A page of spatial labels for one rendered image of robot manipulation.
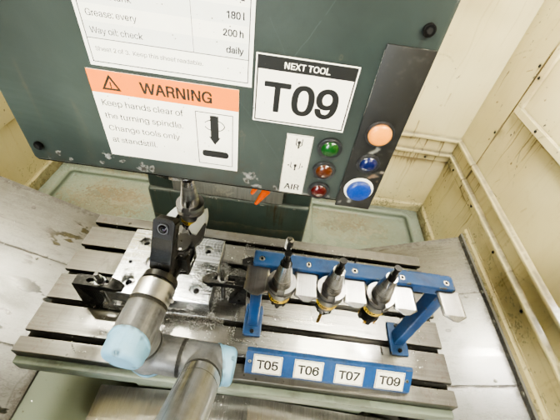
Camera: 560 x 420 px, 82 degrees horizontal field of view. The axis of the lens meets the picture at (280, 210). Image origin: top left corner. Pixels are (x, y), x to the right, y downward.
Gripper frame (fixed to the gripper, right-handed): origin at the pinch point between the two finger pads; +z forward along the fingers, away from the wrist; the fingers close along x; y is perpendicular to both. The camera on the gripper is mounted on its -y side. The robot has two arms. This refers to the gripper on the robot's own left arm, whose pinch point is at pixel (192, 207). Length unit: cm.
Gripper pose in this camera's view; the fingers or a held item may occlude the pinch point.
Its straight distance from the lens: 79.9
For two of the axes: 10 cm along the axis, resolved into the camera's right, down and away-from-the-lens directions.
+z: 1.6, -7.0, 6.9
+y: -1.1, 6.9, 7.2
